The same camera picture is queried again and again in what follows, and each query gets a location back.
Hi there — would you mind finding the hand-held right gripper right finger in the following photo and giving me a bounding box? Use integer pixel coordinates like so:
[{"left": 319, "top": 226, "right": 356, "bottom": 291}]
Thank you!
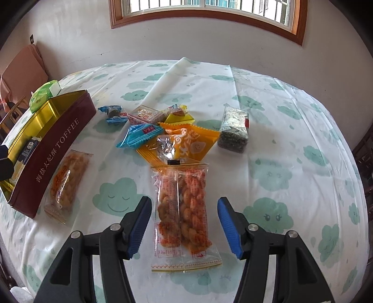
[{"left": 217, "top": 197, "right": 335, "bottom": 303}]

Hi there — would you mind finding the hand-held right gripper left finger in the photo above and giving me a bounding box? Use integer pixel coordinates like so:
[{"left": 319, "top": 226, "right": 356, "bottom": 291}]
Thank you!
[{"left": 34, "top": 196, "right": 152, "bottom": 303}]

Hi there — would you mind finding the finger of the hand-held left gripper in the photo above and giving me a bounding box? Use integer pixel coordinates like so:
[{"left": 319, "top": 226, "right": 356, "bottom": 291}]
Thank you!
[{"left": 0, "top": 145, "right": 14, "bottom": 182}]

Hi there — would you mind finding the maroon and gold tin box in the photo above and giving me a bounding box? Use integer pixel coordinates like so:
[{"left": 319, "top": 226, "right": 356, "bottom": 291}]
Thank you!
[{"left": 0, "top": 90, "right": 97, "bottom": 219}]

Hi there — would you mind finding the clear twisted dough snack packet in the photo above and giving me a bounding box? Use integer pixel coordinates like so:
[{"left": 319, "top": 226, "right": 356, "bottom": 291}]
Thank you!
[
  {"left": 44, "top": 149, "right": 94, "bottom": 225},
  {"left": 150, "top": 162, "right": 223, "bottom": 273}
]

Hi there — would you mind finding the black sesame bar packet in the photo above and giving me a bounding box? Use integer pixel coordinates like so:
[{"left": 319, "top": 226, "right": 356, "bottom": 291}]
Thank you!
[{"left": 217, "top": 106, "right": 251, "bottom": 154}]

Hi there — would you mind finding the pale yellow snack packet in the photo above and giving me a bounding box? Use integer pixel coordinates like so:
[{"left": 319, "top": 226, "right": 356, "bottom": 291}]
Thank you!
[{"left": 10, "top": 162, "right": 24, "bottom": 182}]

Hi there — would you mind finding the dark blue snack packet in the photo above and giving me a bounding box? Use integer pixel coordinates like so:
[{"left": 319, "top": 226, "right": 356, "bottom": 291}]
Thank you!
[{"left": 16, "top": 137, "right": 40, "bottom": 166}]

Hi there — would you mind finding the wooden chair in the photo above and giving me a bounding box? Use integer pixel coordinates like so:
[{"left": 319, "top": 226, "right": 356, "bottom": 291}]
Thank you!
[{"left": 0, "top": 95, "right": 31, "bottom": 131}]

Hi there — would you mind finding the orange snack packet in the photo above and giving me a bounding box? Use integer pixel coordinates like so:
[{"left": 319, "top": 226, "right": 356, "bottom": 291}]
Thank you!
[
  {"left": 136, "top": 140, "right": 175, "bottom": 168},
  {"left": 159, "top": 122, "right": 221, "bottom": 162}
]

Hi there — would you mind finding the green tissue pack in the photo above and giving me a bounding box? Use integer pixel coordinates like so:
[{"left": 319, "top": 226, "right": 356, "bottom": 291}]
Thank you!
[{"left": 29, "top": 79, "right": 62, "bottom": 113}]

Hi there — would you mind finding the blue triangular snack packet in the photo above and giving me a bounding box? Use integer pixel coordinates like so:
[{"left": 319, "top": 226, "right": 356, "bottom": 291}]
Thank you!
[{"left": 116, "top": 122, "right": 162, "bottom": 150}]

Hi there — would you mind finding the cloud print tablecloth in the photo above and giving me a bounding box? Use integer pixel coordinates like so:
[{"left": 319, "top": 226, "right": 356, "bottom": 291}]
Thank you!
[{"left": 0, "top": 57, "right": 369, "bottom": 303}]

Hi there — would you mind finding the clear pink print snack packet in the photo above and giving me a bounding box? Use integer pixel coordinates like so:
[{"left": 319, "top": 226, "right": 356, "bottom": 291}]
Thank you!
[{"left": 127, "top": 105, "right": 164, "bottom": 125}]

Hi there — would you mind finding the small blue candy packet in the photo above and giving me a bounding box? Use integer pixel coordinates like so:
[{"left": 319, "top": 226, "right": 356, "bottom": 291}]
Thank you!
[{"left": 97, "top": 104, "right": 129, "bottom": 126}]

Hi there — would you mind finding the white plastic bag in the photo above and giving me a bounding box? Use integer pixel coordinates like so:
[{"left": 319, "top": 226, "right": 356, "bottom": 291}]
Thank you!
[{"left": 9, "top": 286, "right": 35, "bottom": 303}]

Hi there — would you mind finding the dark wooden furniture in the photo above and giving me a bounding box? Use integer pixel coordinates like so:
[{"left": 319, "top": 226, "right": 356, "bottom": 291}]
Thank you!
[{"left": 351, "top": 131, "right": 373, "bottom": 187}]

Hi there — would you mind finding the wooden framed window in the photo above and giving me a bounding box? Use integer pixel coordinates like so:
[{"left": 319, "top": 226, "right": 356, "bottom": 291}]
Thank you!
[{"left": 108, "top": 0, "right": 308, "bottom": 46}]

